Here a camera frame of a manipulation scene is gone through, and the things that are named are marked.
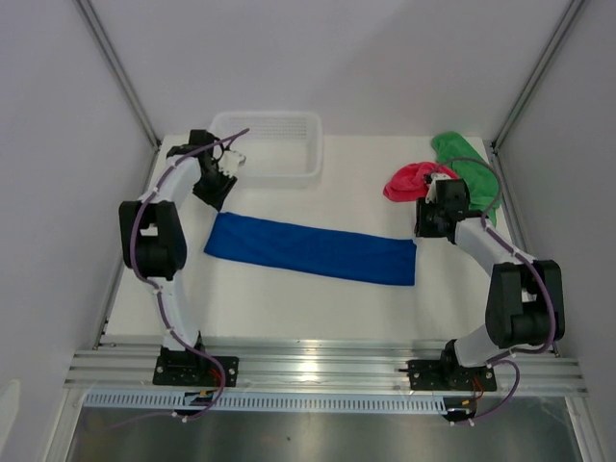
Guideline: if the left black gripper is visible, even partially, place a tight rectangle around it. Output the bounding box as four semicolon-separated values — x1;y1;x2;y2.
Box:
193;164;238;212

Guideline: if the blue towel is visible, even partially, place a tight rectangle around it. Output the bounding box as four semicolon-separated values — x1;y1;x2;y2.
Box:
204;213;417;287

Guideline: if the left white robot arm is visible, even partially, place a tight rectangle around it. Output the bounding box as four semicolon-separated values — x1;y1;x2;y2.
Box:
118;128;249;385

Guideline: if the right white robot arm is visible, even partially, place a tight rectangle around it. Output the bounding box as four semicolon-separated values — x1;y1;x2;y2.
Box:
415;174;566;389

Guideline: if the pink towel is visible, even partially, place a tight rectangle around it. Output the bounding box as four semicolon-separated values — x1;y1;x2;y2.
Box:
383;162;458;202

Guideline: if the green towel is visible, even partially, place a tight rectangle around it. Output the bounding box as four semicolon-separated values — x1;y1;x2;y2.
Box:
431;132;501;226

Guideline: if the white plastic basket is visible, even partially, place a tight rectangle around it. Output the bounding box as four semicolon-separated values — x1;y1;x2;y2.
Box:
209;111;323;190

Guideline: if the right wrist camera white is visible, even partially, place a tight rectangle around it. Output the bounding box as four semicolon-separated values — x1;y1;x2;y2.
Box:
424;172;453;202

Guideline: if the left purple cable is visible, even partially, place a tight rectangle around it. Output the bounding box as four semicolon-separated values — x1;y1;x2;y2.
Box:
129;127;251;427

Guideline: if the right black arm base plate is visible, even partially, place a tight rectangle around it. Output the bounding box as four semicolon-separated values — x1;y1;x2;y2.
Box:
399;359;497;392

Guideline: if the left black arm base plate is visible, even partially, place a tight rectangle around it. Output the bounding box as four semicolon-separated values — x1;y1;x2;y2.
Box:
152;350;221;388

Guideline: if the aluminium rail frame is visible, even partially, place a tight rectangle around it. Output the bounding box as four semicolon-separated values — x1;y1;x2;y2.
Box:
64;335;588;398

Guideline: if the left aluminium corner post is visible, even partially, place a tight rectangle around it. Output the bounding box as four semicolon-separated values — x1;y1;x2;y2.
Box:
72;0;162;148

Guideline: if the aluminium corner post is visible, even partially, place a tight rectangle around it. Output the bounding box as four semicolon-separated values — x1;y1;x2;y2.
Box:
490;0;589;155
72;0;162;148

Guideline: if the white slotted cable duct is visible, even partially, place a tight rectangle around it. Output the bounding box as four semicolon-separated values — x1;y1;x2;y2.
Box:
83;389;447;415

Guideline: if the right aluminium corner post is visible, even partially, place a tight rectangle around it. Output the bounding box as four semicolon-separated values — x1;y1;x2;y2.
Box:
490;0;589;155

